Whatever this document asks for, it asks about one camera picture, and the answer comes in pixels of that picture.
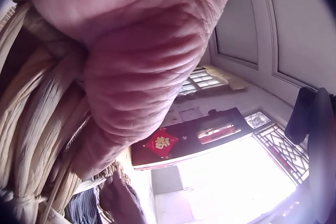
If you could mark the person's left hand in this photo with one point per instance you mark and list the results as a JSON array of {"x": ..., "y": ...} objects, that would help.
[{"x": 136, "y": 50}]

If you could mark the person's right hand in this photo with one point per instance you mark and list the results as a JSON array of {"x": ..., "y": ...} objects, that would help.
[{"x": 123, "y": 203}]

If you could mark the person's right fingers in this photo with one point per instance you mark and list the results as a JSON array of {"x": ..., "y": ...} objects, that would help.
[{"x": 111, "y": 191}]

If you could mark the pale straw strip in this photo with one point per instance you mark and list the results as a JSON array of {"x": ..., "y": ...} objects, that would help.
[{"x": 90, "y": 183}]

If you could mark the woven pale straw bundle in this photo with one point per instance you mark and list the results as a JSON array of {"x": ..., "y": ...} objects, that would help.
[{"x": 34, "y": 119}]

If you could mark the person's body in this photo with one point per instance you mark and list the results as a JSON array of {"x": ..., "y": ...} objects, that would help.
[{"x": 80, "y": 208}]

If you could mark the red diamond paper decoration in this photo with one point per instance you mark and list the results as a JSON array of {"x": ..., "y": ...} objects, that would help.
[{"x": 160, "y": 142}]

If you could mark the white paper sheet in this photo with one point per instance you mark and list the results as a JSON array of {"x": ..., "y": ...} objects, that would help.
[{"x": 189, "y": 114}]

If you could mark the dark red door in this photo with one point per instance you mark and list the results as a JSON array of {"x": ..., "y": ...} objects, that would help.
[{"x": 210, "y": 140}]

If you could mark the yellow cloth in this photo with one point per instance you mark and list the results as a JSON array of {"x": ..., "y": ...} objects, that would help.
[{"x": 231, "y": 78}]

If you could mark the dark wooden lattice window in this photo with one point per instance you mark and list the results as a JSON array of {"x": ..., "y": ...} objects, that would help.
[{"x": 284, "y": 153}]

